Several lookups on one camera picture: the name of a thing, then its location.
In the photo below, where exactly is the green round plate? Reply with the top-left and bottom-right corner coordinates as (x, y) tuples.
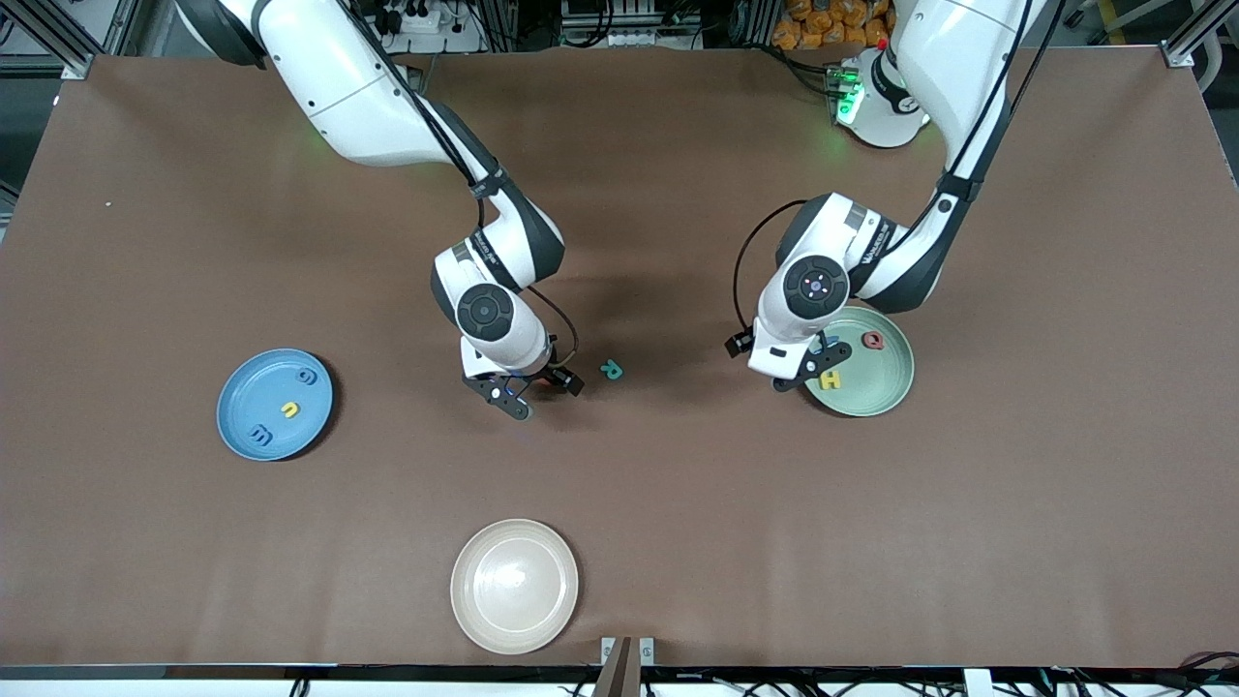
(801, 306), (916, 418)

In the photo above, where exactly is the beige round plate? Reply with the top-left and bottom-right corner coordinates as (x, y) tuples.
(450, 519), (580, 655)

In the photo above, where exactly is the blue round plate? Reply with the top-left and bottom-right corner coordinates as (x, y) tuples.
(216, 348), (335, 463)

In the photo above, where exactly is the grey base connector box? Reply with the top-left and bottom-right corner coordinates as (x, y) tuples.
(825, 60), (865, 127)

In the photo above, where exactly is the orange packaged snacks pile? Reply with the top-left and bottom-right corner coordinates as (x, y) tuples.
(771, 0), (891, 51)

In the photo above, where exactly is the white power strip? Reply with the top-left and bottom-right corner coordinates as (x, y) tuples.
(368, 0), (485, 54)

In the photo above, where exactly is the white electronics box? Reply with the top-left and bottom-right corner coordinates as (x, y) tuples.
(559, 0), (700, 49)

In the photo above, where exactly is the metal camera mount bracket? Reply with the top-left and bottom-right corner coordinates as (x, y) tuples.
(592, 635), (657, 697)

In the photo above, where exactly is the aluminium frame profile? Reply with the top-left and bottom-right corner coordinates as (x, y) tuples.
(0, 0), (146, 80)
(1162, 0), (1239, 69)

